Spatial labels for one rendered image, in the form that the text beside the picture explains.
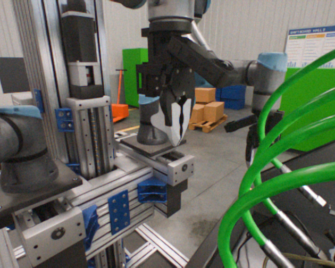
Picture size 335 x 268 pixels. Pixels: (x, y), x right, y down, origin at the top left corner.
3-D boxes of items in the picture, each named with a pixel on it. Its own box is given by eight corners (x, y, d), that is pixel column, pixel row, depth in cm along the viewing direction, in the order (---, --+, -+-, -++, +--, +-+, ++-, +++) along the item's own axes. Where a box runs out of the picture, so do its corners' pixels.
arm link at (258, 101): (249, 94, 58) (257, 91, 65) (247, 110, 60) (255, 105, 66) (278, 97, 54) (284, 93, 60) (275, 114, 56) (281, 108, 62)
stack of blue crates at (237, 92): (202, 104, 711) (204, 67, 671) (211, 102, 743) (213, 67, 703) (236, 110, 627) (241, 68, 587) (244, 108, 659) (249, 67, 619)
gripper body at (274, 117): (273, 155, 59) (281, 113, 55) (243, 148, 64) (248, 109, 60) (278, 147, 64) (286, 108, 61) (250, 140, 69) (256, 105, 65)
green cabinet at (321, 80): (335, 145, 364) (357, 67, 321) (335, 163, 299) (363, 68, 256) (276, 134, 418) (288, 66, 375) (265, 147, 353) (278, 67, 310)
